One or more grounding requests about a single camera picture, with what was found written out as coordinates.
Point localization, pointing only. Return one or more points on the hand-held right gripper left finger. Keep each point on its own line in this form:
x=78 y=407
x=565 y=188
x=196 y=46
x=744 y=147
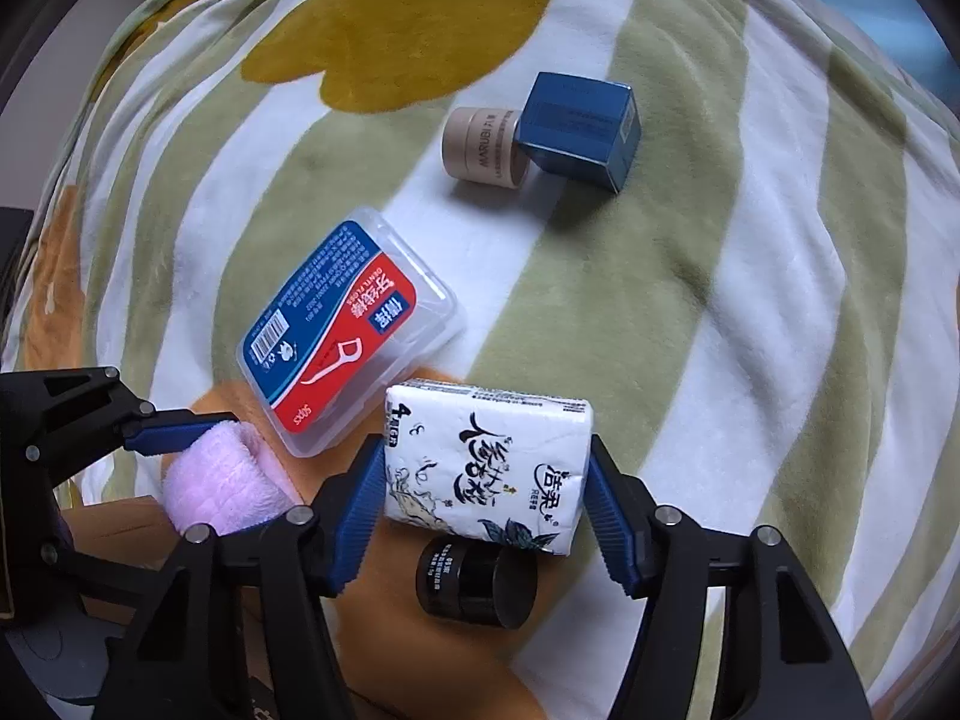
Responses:
x=358 y=501

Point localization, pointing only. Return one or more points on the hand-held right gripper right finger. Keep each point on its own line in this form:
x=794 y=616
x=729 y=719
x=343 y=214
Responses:
x=609 y=511

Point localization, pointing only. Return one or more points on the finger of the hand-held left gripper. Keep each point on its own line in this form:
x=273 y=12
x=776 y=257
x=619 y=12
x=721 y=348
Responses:
x=174 y=439

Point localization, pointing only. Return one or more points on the pink towel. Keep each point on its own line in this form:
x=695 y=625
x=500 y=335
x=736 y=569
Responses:
x=217 y=484

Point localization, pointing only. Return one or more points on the white printed tissue pack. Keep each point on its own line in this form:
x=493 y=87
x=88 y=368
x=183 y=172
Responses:
x=480 y=465

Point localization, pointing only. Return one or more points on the black round jar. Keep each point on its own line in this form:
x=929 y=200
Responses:
x=476 y=579

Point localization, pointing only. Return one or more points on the clear floss pick box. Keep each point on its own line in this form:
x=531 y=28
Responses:
x=346 y=330

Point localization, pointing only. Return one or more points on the green striped flower blanket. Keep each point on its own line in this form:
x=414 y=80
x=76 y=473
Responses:
x=525 y=255

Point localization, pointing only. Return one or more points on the beige round jar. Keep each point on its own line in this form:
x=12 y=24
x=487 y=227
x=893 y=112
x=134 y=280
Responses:
x=484 y=146

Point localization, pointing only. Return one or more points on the blue square box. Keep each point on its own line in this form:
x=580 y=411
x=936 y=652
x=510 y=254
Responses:
x=579 y=129

